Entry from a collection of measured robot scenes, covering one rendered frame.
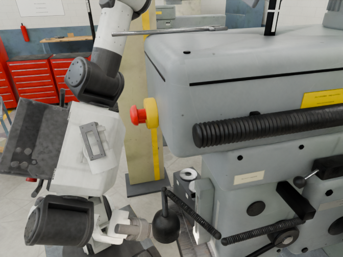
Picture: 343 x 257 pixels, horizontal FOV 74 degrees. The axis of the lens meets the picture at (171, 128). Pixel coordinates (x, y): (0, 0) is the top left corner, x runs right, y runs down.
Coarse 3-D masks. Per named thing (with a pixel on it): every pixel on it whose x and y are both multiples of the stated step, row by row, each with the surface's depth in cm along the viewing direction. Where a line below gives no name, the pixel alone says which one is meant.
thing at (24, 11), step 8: (16, 0) 739; (24, 0) 744; (32, 0) 749; (40, 0) 754; (48, 0) 759; (56, 0) 764; (24, 8) 754; (32, 8) 759; (40, 8) 764; (48, 8) 769; (56, 8) 774; (24, 16) 765; (32, 16) 770
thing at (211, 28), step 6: (144, 30) 47; (150, 30) 47; (156, 30) 47; (162, 30) 47; (168, 30) 47; (174, 30) 47; (180, 30) 48; (186, 30) 48; (192, 30) 48; (198, 30) 49; (204, 30) 49; (210, 30) 48; (216, 30) 49; (222, 30) 49; (114, 36) 45
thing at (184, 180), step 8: (192, 168) 124; (176, 176) 118; (184, 176) 116; (192, 176) 116; (200, 176) 118; (176, 184) 121; (184, 184) 113; (192, 184) 111; (176, 192) 124; (184, 192) 112; (192, 192) 107; (184, 200) 115; (192, 200) 105; (192, 208) 107; (192, 224) 112
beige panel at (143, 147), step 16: (144, 16) 191; (128, 48) 200; (128, 64) 207; (144, 64) 210; (128, 80) 214; (144, 80) 217; (128, 96) 221; (144, 96) 225; (128, 112) 229; (128, 128) 238; (144, 128) 242; (160, 128) 246; (128, 144) 247; (144, 144) 251; (160, 144) 256; (128, 160) 256; (144, 160) 261; (160, 160) 267; (128, 176) 287; (144, 176) 273; (160, 176) 278; (128, 192) 263; (144, 192) 263
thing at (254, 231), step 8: (272, 224) 43; (280, 224) 42; (288, 224) 42; (296, 224) 43; (248, 232) 41; (256, 232) 41; (264, 232) 41; (272, 232) 42; (224, 240) 40; (232, 240) 40; (240, 240) 40
